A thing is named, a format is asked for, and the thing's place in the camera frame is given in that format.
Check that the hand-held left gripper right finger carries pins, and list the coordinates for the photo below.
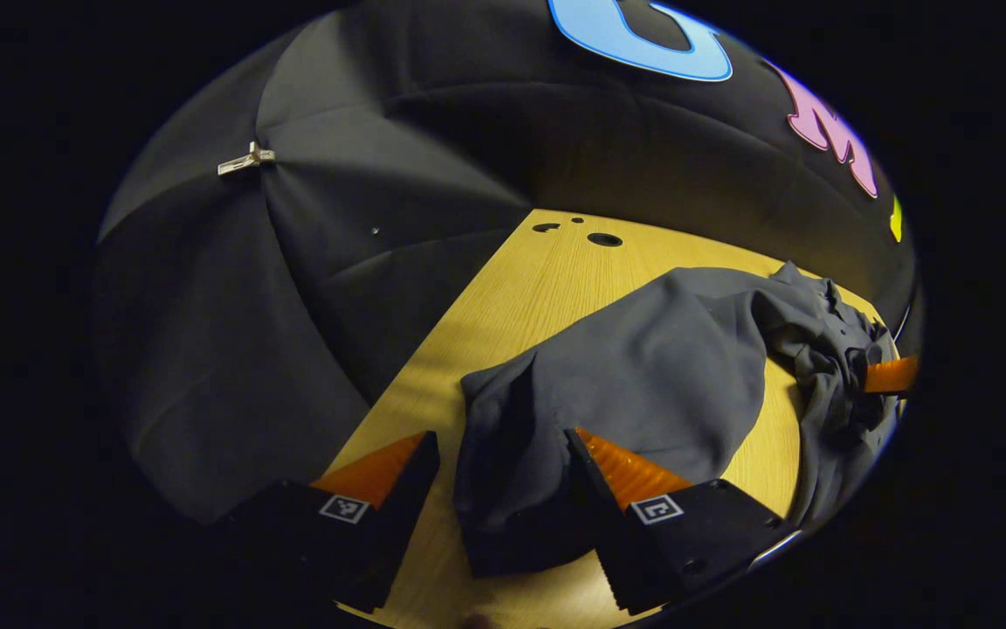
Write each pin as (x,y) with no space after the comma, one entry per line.
(612,542)

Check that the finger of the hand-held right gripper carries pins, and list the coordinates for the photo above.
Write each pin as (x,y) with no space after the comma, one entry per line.
(892,376)

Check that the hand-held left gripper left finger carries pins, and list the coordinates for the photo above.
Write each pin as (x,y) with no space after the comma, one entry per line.
(398,524)

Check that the dark grey shirt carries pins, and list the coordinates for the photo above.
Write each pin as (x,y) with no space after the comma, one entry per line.
(660,376)

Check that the silver metal clip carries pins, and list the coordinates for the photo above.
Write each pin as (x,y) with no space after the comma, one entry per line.
(245,161)

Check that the black backdrop cloth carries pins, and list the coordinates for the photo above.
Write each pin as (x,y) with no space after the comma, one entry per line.
(363,114)

